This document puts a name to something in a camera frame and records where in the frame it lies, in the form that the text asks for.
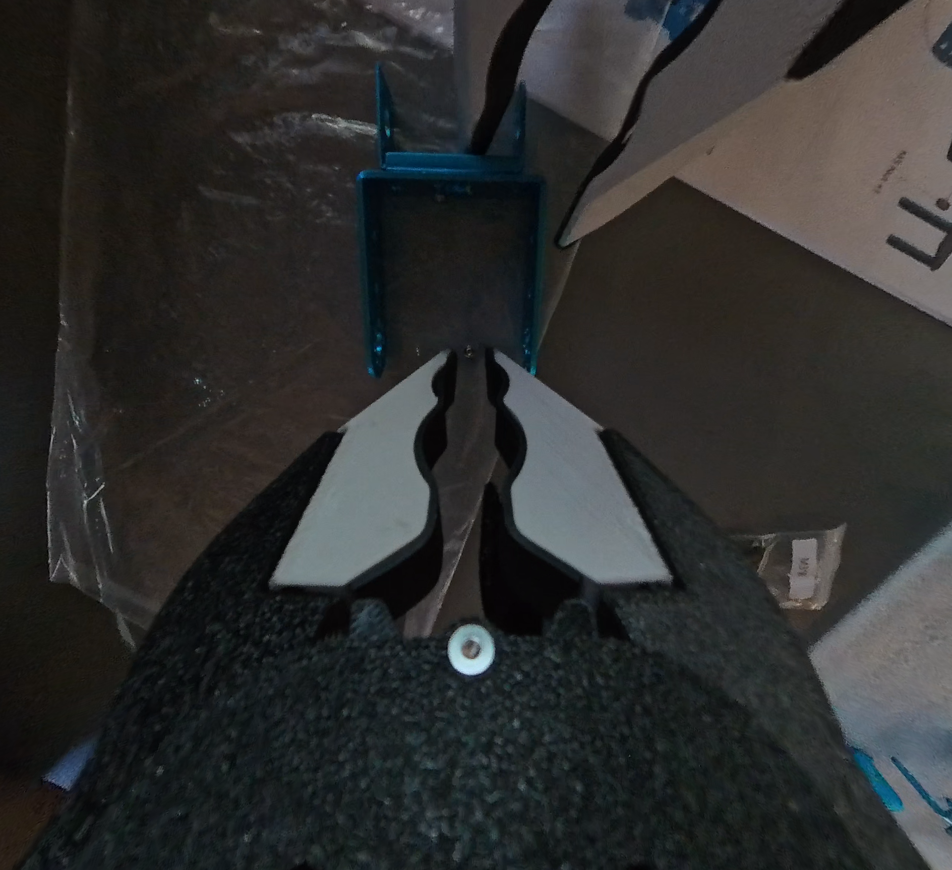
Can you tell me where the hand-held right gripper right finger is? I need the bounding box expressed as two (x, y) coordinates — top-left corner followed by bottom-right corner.
(479, 349), (674, 636)

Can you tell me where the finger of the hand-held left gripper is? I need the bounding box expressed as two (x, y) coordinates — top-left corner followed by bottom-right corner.
(555, 0), (888, 249)
(454, 0), (577, 157)

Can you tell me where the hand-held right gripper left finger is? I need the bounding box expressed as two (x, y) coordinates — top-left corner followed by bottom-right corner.
(269, 349), (456, 621)

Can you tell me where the small blue flanged metal bracket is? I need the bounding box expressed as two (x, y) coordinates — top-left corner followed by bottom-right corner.
(374, 62), (531, 179)

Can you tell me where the large blue metal U bracket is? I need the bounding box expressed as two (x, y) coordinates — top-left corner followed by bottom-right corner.
(357, 169), (548, 377)

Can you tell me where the white printed instruction sheet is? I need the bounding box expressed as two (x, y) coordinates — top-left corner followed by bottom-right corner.
(521, 0), (952, 331)

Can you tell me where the pile of small screw bags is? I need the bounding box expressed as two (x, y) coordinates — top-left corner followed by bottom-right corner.
(732, 524), (849, 611)

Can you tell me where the clear plastic bag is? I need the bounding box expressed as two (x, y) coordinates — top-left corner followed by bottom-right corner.
(45, 0), (596, 651)

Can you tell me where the white paper under plate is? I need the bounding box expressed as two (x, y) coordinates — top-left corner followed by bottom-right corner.
(811, 535), (952, 870)

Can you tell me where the blue perforated metal plate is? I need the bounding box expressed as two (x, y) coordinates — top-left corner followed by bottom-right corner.
(851, 747), (952, 822)

